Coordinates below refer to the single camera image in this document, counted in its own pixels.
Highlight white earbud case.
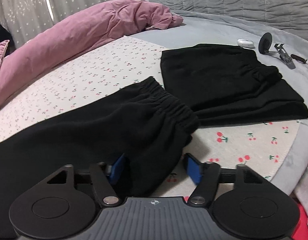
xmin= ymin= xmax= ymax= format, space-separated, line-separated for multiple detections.
xmin=237 ymin=38 xmax=256 ymax=48

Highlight small dark tool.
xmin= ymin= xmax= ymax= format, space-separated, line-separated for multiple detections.
xmin=290 ymin=54 xmax=308 ymax=63

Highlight metal bracket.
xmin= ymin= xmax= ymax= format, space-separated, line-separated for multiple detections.
xmin=273 ymin=43 xmax=297 ymax=69

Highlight grey quilted headboard cushion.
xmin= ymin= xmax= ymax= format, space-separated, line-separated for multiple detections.
xmin=148 ymin=0 xmax=308 ymax=43

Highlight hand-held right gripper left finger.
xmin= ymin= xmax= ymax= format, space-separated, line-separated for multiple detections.
xmin=44 ymin=153 xmax=127 ymax=207

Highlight black fleece pants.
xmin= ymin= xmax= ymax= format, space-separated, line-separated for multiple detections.
xmin=0 ymin=76 xmax=200 ymax=238

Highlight folded black pants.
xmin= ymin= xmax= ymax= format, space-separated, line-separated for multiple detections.
xmin=160 ymin=43 xmax=308 ymax=127

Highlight cherry-print blanket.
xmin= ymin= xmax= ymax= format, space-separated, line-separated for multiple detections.
xmin=0 ymin=35 xmax=301 ymax=188

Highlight pink velvet pillow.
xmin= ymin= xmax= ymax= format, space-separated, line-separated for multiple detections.
xmin=0 ymin=39 xmax=11 ymax=77

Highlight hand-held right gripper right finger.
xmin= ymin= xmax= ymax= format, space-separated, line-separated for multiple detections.
xmin=183 ymin=152 xmax=265 ymax=206

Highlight black garment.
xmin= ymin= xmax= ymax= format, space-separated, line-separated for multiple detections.
xmin=0 ymin=21 xmax=12 ymax=43

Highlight pink velvet duvet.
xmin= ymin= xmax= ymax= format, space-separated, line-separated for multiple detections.
xmin=0 ymin=0 xmax=184 ymax=113

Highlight grey star-print curtain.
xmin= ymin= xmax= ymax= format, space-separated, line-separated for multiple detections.
xmin=0 ymin=0 xmax=132 ymax=51

